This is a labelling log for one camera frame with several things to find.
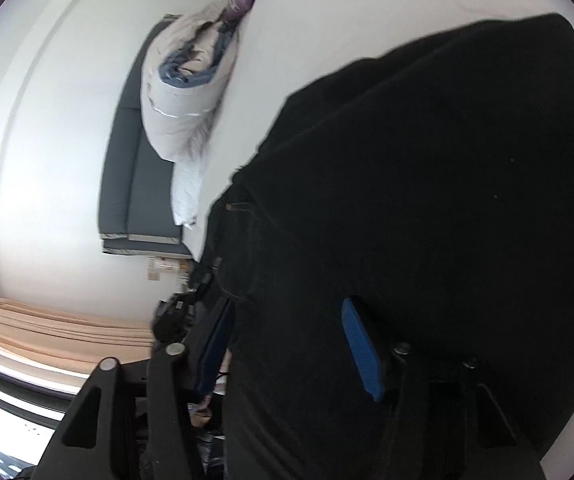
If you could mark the rolled grey duvet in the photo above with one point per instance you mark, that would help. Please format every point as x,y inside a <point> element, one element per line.
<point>184,75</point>

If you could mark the dark grey headboard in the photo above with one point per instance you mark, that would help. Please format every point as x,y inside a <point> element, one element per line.
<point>134,208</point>

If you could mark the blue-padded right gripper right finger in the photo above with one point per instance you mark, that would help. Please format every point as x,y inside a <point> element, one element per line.
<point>364,354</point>

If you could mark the black denim pants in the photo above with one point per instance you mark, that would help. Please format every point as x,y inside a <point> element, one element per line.
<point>407,259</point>

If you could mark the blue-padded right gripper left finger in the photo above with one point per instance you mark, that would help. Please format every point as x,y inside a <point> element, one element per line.
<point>215,330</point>

